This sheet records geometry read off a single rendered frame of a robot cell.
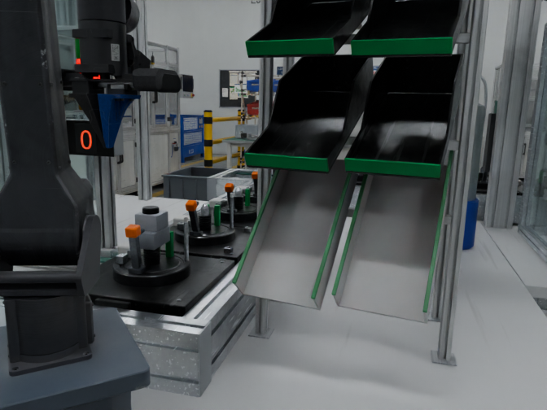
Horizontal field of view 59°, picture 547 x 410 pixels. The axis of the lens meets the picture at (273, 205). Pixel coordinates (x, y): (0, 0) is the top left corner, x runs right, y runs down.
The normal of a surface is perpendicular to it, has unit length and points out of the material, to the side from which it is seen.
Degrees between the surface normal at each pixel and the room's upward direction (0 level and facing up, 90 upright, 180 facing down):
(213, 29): 90
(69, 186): 60
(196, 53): 90
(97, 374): 0
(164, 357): 90
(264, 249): 45
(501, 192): 90
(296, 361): 0
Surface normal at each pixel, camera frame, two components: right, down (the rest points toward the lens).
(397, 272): -0.28, -0.56
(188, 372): -0.25, 0.19
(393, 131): -0.15, -0.81
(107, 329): 0.02, -0.98
